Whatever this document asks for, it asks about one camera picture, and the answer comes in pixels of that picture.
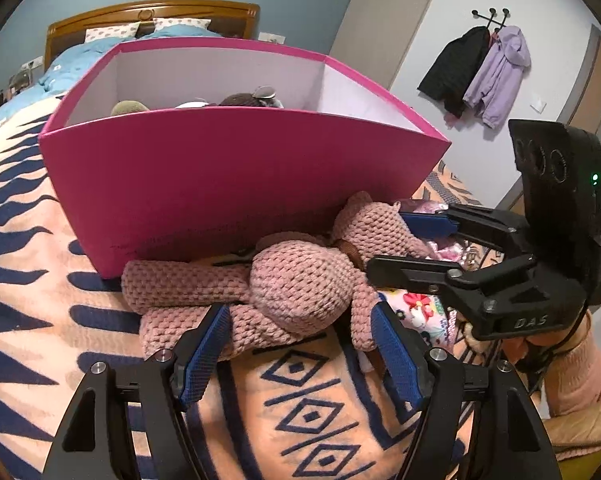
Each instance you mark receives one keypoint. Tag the beige quilted jacket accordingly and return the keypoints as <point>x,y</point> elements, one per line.
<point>585,432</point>

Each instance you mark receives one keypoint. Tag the white dotted pillow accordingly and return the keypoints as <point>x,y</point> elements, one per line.
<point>180,24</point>
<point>111,33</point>

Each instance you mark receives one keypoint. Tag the olive green plush toy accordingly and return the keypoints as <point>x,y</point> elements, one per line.
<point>129,107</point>

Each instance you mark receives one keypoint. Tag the white wall socket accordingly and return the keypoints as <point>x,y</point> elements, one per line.
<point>33,62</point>
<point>271,37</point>

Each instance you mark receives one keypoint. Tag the doll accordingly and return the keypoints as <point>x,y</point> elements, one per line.
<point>420,312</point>

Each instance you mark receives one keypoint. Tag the lilac hooded jacket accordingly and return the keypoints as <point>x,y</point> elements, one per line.
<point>500,77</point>

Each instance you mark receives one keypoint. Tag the black wall coat hooks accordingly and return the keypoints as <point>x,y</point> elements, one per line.
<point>491,16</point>

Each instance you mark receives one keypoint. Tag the beige wardrobe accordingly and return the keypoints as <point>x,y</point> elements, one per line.
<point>380,20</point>

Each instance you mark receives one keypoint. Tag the black jacket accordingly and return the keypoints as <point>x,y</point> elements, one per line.
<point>453,75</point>

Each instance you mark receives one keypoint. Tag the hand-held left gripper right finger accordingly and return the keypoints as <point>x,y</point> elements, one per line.
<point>398,360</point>

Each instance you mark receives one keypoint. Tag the pink knitted plush toy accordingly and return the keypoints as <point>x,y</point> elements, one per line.
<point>290,285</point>

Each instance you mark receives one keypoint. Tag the blue duvet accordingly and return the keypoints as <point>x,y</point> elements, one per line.
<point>70,62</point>

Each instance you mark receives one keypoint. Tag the dark grey plush with goggles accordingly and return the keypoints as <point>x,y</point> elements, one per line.
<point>250,99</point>

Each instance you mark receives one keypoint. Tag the white wall switch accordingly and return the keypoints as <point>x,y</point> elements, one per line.
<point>538,105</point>

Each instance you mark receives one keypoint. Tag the pink cardboard box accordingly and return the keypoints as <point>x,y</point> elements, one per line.
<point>230,175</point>

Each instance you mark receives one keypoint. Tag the orange navy patterned blanket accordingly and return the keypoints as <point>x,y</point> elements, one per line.
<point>40,260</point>

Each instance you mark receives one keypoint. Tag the wooden bed headboard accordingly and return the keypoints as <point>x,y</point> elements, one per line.
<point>130,12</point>

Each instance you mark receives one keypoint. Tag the wooden door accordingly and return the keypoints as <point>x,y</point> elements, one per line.
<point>597,85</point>

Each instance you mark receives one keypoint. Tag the cluster of cosmetic bottles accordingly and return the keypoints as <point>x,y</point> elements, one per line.
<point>13,87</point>

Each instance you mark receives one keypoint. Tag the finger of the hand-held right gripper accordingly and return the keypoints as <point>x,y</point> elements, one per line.
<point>405,270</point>
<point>425,224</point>

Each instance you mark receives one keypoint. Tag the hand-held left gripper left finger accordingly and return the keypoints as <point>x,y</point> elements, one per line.
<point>203,355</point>

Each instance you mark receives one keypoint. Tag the yellow-green cloth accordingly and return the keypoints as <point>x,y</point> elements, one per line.
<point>590,467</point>

